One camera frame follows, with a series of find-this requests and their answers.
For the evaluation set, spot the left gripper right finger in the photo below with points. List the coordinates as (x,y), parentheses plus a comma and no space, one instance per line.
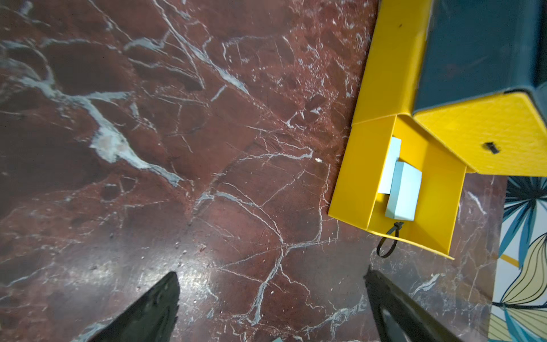
(397,316)

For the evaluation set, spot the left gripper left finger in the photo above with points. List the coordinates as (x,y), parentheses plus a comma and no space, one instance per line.
(151,318)

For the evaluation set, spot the blue sticky note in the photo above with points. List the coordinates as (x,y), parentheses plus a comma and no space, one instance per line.
(389,166)
(404,193)

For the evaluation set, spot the teal yellow drawer cabinet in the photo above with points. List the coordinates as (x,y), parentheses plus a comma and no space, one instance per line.
(463,85)

